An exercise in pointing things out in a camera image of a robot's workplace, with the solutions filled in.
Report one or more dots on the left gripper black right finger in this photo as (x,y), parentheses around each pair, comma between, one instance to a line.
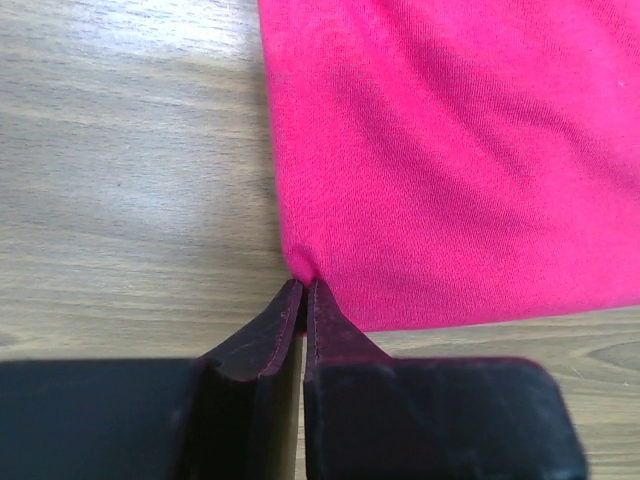
(369,415)

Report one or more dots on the magenta red t-shirt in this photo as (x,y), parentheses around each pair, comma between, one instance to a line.
(447,163)

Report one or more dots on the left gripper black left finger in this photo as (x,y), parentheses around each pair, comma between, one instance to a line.
(231,413)

